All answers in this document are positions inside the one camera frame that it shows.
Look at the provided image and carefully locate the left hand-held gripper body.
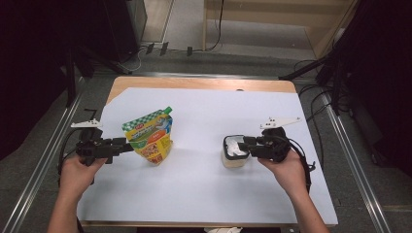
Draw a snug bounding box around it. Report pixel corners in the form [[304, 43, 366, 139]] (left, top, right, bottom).
[[70, 118, 115, 168]]

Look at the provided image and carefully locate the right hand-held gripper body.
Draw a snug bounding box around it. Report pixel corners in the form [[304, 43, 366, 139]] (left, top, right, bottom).
[[257, 116, 301, 163]]

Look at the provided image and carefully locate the yellow spouted refill pouch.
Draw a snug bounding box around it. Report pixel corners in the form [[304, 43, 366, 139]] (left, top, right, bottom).
[[121, 106, 174, 166]]

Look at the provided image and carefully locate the person's right hand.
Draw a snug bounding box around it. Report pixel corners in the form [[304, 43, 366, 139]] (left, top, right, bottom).
[[257, 149, 309, 198]]

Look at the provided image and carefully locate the person's left hand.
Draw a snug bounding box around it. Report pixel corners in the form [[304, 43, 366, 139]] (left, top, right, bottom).
[[58, 154, 108, 202]]

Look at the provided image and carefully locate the white paper sheet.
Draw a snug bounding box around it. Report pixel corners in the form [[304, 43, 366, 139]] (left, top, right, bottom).
[[77, 86, 339, 226]]

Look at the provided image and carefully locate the black metal stand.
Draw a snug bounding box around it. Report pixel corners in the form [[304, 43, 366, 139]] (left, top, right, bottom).
[[64, 45, 130, 109]]

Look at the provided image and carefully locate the wooden table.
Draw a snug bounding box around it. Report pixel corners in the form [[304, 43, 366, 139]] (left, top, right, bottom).
[[79, 76, 339, 228]]

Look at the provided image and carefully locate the black stand leg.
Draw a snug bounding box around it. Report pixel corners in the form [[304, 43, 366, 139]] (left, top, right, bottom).
[[279, 56, 328, 82]]

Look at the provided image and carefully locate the dark curtain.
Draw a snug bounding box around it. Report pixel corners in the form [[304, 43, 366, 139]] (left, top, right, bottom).
[[329, 0, 412, 179], [0, 0, 110, 161]]

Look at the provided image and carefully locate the black cabinet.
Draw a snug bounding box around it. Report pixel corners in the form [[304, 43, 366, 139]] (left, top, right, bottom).
[[103, 0, 149, 64]]

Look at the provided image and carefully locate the light wooden shelf unit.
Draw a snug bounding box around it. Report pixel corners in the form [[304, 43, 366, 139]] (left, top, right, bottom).
[[202, 0, 361, 60]]

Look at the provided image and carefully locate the right hand-held gripper cable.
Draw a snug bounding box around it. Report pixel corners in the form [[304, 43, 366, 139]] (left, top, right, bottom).
[[286, 137, 317, 193]]

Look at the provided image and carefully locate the black floor cable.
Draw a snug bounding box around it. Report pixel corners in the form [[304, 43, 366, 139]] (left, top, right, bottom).
[[292, 59, 341, 171]]

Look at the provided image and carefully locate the metal floor rail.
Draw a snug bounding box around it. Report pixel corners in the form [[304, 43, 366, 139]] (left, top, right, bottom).
[[93, 71, 283, 81], [322, 91, 393, 233], [0, 93, 84, 233]]

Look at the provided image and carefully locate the white floor cable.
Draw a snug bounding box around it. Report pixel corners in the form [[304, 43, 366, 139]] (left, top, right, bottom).
[[118, 47, 146, 73]]

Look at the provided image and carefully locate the black hanging cable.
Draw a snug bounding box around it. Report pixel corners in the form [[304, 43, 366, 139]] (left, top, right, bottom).
[[193, 0, 226, 53]]

